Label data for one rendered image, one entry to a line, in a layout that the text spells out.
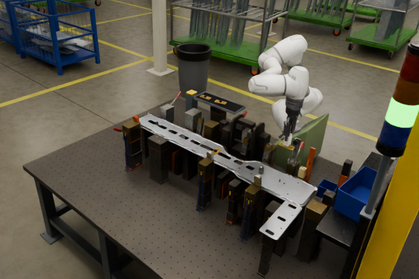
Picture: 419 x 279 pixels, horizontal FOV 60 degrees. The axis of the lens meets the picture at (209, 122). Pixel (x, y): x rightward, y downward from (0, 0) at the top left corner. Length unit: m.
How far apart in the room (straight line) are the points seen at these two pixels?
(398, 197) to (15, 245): 2.83
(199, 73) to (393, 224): 4.12
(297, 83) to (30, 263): 2.37
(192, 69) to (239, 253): 3.39
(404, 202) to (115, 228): 1.58
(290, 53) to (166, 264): 1.43
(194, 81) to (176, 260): 3.46
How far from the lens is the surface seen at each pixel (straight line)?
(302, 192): 2.14
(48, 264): 3.17
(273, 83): 1.78
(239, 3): 6.58
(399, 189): 1.29
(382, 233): 1.41
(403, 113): 1.03
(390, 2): 8.25
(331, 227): 1.94
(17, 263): 3.25
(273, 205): 2.05
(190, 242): 2.19
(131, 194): 2.51
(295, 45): 2.36
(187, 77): 5.18
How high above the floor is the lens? 2.31
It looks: 29 degrees down
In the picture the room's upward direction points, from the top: 3 degrees clockwise
